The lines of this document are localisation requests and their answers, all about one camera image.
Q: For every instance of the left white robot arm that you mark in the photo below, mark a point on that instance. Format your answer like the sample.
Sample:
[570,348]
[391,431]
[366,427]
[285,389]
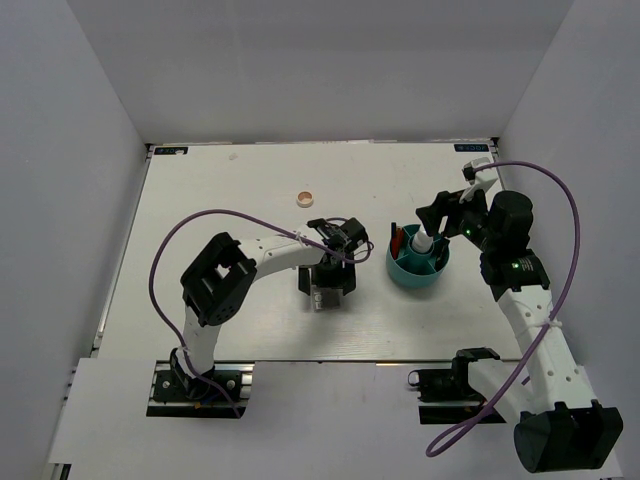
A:
[217,282]

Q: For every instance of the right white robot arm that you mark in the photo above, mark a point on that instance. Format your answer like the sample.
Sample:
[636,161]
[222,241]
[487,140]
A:
[558,423]

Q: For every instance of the teal round organizer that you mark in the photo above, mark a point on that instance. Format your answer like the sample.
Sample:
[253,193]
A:
[412,270]

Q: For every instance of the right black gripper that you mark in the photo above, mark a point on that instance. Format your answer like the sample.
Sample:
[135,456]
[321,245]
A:
[447,204]

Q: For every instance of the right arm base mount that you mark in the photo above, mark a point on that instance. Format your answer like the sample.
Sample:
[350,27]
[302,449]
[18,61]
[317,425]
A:
[444,394]

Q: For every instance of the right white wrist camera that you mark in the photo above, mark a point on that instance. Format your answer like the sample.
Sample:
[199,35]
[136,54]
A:
[480,175]

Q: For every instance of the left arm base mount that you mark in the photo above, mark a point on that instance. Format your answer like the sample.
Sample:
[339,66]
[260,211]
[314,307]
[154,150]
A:
[169,399]

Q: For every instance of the black squeeze tube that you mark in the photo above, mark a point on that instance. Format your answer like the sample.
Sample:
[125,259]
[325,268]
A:
[441,253]

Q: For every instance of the red lip gloss tube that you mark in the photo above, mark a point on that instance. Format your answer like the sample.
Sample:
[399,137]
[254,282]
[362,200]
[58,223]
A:
[395,255]

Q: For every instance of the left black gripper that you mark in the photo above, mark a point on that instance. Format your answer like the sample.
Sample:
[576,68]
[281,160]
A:
[343,278]

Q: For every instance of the clear eyeshadow palette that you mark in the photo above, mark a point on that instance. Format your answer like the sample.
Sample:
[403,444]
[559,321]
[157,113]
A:
[325,299]

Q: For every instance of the white lotion bottle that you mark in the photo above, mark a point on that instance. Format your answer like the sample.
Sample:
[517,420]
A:
[421,242]

